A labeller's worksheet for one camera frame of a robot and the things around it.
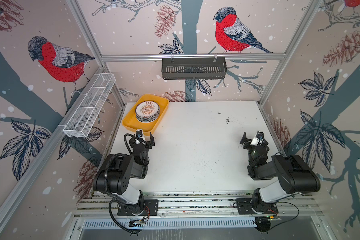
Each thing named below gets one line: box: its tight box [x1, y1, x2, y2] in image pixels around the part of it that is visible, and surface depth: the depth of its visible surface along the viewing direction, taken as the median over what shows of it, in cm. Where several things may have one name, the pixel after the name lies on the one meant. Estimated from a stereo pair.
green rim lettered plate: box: [136, 115, 159, 124], surface depth 109 cm
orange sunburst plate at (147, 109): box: [135, 101, 160, 118], surface depth 113 cm
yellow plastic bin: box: [122, 94, 170, 136], surface depth 112 cm
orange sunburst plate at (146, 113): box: [135, 109, 160, 119], surface depth 112 cm
